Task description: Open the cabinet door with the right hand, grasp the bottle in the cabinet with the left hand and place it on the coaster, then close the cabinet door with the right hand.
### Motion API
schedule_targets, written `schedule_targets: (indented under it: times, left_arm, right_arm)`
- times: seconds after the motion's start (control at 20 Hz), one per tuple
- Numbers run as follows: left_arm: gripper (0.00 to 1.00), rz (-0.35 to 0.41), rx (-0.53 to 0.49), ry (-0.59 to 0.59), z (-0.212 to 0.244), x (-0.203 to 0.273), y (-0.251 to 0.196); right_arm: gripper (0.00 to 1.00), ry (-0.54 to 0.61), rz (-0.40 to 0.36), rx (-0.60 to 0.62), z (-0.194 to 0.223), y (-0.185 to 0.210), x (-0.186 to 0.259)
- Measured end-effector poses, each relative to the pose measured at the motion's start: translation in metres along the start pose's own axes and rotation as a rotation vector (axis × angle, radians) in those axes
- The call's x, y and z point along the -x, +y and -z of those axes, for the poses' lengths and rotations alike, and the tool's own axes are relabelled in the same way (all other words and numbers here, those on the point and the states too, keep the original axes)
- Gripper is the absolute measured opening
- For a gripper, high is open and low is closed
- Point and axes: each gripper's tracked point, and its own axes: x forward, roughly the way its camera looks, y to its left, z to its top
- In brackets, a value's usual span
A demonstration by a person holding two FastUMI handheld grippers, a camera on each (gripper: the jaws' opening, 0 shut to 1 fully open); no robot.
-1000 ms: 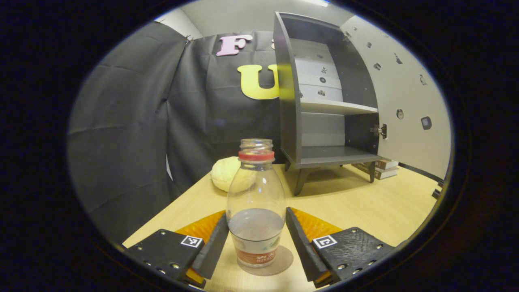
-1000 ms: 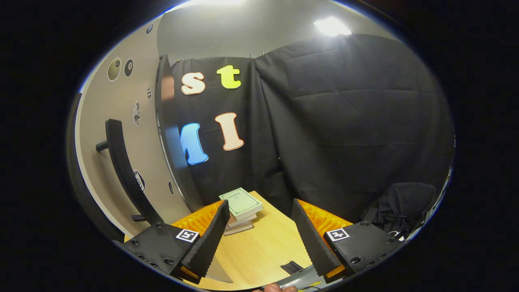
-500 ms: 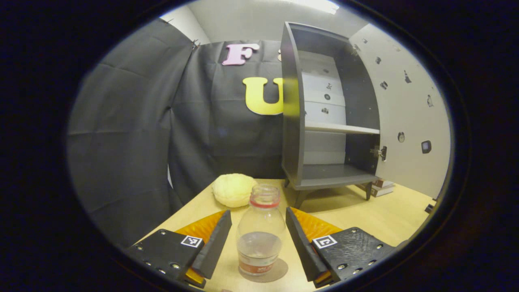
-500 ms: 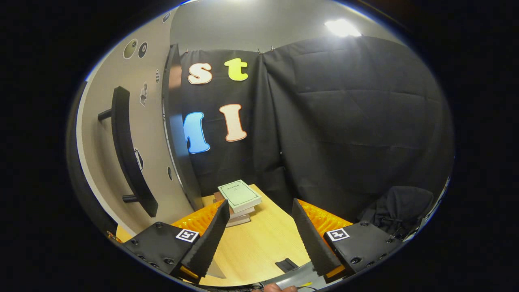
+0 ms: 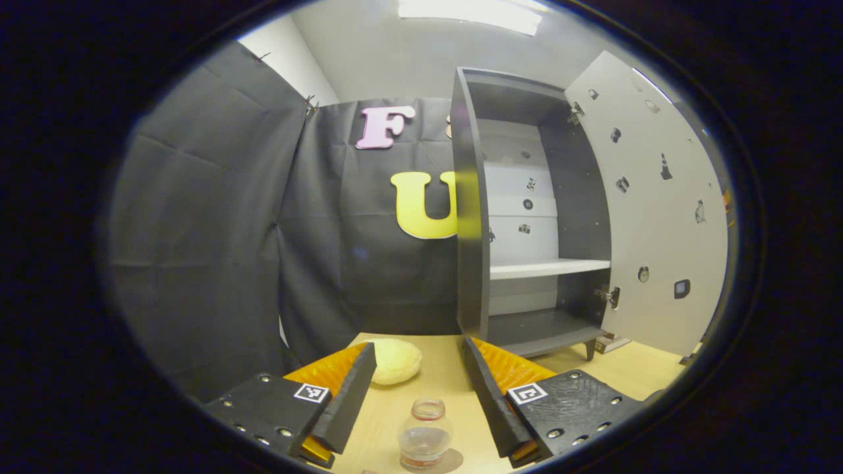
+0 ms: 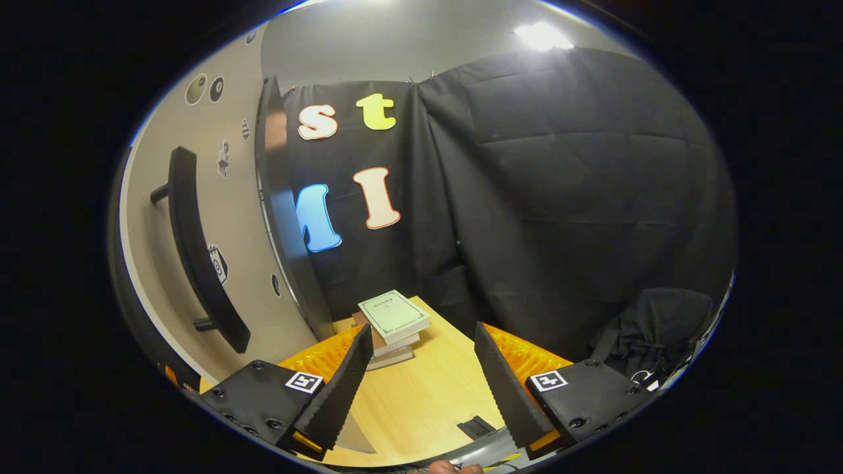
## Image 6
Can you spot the ceiling light panel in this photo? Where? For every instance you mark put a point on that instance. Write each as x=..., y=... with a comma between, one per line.
x=541, y=36

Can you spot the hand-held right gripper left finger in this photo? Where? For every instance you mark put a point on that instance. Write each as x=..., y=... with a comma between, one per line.
x=342, y=388

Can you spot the brown book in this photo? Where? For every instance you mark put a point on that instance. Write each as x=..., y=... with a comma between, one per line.
x=398, y=346

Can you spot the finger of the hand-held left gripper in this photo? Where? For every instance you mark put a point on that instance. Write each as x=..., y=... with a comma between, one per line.
x=170, y=375

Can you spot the small black rectangular plate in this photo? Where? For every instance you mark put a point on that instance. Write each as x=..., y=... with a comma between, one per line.
x=475, y=427

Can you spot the pale green book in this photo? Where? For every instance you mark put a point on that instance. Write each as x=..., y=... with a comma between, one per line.
x=394, y=315

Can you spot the black backdrop cloth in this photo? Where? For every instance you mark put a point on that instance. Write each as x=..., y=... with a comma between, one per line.
x=560, y=197

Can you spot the black bag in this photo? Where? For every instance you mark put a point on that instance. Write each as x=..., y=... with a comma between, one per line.
x=658, y=329

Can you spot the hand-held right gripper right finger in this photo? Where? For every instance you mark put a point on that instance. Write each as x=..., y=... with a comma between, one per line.
x=507, y=388

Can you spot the beige cabinet door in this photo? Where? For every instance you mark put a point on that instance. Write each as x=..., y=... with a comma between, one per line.
x=244, y=217

